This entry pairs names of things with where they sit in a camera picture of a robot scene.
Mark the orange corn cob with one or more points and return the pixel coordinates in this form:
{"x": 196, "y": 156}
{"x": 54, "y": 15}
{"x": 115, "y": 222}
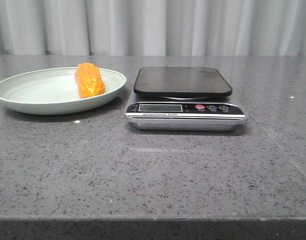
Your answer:
{"x": 89, "y": 81}

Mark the silver black kitchen scale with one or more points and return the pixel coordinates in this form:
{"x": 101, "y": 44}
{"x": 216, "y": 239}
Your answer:
{"x": 183, "y": 99}

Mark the pale green round plate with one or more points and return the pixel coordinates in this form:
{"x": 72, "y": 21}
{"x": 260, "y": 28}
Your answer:
{"x": 54, "y": 91}

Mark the white pleated curtain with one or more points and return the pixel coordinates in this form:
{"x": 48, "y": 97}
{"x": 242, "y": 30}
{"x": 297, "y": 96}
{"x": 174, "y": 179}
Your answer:
{"x": 142, "y": 27}

